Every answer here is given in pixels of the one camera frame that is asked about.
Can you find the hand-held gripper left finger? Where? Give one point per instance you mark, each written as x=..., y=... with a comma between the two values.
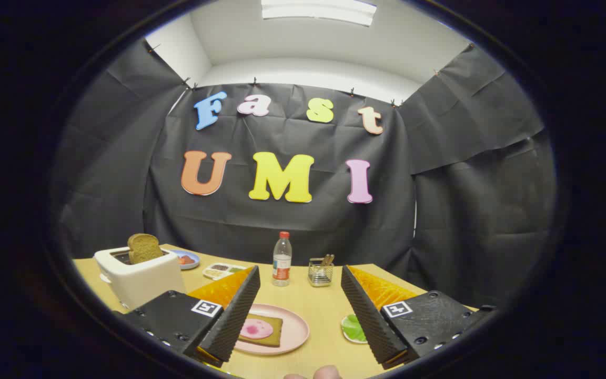
x=232, y=326

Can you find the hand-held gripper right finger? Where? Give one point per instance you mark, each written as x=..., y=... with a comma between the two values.
x=369, y=321

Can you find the green lettuce leaf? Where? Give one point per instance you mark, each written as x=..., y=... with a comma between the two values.
x=353, y=327

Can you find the brown bread slice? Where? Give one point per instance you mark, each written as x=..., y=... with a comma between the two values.
x=145, y=247

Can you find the pink ham slice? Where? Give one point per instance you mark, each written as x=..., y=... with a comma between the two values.
x=255, y=329

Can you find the white square plate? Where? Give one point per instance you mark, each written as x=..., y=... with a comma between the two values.
x=347, y=338

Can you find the bread slice with ham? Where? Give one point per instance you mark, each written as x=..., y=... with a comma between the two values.
x=274, y=337

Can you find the white compartment tray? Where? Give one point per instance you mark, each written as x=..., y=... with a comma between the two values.
x=219, y=271

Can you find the pink round plate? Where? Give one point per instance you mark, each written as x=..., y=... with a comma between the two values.
x=295, y=331

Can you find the metal mesh utensil holder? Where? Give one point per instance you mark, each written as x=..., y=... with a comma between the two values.
x=320, y=276

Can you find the brown wooden sticks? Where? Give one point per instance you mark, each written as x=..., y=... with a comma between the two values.
x=327, y=259

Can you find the clear plastic water bottle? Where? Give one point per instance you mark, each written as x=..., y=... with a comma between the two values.
x=282, y=263

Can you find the red food pieces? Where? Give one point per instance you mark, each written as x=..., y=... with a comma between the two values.
x=186, y=260

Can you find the small blue plate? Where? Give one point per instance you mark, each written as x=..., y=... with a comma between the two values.
x=184, y=252

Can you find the white toaster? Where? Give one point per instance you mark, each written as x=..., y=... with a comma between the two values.
x=145, y=281

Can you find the ceiling light panel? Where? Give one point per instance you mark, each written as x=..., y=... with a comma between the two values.
x=319, y=10

